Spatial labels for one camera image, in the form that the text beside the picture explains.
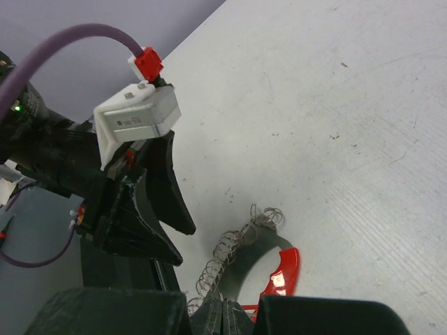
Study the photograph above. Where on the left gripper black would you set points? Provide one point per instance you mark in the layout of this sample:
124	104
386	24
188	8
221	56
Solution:
64	158

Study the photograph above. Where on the metal key holder red handle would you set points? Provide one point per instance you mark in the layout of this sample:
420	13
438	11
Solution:
238	251

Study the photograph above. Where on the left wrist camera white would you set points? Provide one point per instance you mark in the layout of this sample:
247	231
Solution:
138	112

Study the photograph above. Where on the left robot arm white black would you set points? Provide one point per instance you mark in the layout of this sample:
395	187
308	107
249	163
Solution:
125	204

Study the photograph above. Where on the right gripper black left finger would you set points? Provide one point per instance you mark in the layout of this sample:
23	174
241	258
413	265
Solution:
115	311

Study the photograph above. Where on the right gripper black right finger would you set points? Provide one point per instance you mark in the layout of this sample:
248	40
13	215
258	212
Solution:
310	315

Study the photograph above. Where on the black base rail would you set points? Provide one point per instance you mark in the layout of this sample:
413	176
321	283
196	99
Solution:
101	270

